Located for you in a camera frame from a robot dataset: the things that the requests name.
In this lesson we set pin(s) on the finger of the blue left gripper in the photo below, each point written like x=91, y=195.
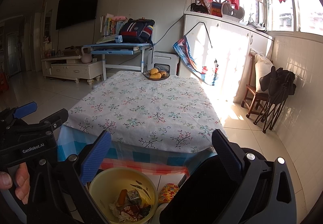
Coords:
x=25, y=110

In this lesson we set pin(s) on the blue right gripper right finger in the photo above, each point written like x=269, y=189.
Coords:
x=230, y=154

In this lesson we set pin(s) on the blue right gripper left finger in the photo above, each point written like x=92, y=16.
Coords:
x=94, y=155

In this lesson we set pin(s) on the red snack wrapper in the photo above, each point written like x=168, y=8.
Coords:
x=129, y=213

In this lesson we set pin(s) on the yellow trash bin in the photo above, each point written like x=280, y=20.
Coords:
x=109, y=188

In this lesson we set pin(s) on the person's left hand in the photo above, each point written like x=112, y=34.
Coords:
x=21, y=180

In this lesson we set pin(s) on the checkered blue red tablecloth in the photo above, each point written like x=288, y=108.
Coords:
x=149, y=161

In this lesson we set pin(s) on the crushed carton in bin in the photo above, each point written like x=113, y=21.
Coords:
x=134, y=197

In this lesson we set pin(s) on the floral grey tablecloth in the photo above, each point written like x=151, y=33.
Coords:
x=172, y=115

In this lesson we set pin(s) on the white tv cabinet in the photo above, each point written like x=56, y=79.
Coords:
x=72, y=68

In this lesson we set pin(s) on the wooden chair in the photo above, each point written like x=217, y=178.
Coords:
x=253, y=100

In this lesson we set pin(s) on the colourful hanging bag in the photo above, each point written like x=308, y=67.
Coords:
x=199, y=58

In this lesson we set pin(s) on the pink kettlebell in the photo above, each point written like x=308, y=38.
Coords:
x=86, y=55

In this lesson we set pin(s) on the white cushion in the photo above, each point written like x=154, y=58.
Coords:
x=262, y=67

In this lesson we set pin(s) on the brown fruit in bowl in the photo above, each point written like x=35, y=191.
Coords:
x=163, y=73

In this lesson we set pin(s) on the yellow mango front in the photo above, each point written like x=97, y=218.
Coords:
x=155, y=76

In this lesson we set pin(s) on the yellow mango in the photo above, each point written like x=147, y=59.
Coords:
x=153, y=71
x=155, y=76

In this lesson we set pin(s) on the dark fruit bowl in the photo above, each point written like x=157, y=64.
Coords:
x=147, y=74

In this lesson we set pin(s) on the white air purifier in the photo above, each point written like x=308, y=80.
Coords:
x=163, y=60

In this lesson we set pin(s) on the blue study desk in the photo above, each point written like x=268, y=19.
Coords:
x=119, y=49

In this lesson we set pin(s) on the white low cabinet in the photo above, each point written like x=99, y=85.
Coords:
x=232, y=42

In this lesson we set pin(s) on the row of books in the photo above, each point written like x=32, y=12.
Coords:
x=111, y=25

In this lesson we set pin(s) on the navy red backpack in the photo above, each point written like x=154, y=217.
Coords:
x=137, y=31

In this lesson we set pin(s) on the black wall television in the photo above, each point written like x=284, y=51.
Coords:
x=72, y=12

